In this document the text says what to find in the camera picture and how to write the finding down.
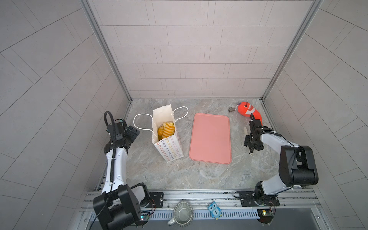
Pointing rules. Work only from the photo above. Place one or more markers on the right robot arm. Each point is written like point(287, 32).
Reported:
point(297, 165)

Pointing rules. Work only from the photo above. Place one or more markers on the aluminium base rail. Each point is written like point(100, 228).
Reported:
point(233, 199)

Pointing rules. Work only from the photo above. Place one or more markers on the pink plastic tray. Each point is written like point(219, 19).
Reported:
point(211, 139)

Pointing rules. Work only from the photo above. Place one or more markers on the blue owl figurine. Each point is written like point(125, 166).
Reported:
point(214, 210)

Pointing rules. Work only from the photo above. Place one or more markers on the round striped bun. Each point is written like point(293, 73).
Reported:
point(160, 131)

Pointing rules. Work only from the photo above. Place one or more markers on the ridged yellow bread loaf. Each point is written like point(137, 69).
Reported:
point(169, 129)

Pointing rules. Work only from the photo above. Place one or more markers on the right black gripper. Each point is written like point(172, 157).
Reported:
point(247, 137)

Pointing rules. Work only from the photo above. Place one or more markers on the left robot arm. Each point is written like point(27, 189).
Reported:
point(119, 205)

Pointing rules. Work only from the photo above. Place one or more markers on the left green circuit board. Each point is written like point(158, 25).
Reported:
point(145, 216)

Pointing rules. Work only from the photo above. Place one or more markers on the red plush fish toy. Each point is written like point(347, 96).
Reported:
point(247, 110)

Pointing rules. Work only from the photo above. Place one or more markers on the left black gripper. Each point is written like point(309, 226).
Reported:
point(132, 134)

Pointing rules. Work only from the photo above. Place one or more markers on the right circuit board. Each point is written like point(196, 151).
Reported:
point(265, 216)

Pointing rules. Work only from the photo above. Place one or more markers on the metal fluted cup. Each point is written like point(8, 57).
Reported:
point(183, 215)

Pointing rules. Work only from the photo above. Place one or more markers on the white printed paper bag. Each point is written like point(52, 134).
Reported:
point(170, 148)

